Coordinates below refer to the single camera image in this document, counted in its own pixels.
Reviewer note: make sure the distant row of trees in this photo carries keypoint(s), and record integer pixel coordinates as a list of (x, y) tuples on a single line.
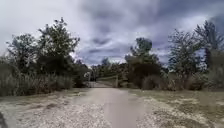
[(105, 70)]

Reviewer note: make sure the dark round tree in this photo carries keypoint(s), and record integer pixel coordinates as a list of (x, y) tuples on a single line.
[(143, 63)]

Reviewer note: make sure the pale gravel path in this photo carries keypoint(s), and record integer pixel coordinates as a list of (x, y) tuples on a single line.
[(113, 103)]

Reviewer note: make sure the large dark green tree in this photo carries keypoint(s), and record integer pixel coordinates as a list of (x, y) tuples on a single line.
[(57, 46)]

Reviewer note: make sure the thin leafy tree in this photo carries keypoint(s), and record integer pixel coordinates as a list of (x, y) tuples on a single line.
[(183, 53)]

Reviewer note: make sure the dry brown bushes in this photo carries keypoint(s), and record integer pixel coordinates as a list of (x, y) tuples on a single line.
[(186, 81)]

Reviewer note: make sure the tall dry reed bushes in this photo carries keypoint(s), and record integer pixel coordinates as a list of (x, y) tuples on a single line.
[(30, 83)]

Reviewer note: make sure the tall dark tree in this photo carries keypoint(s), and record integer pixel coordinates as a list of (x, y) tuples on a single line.
[(210, 41)]

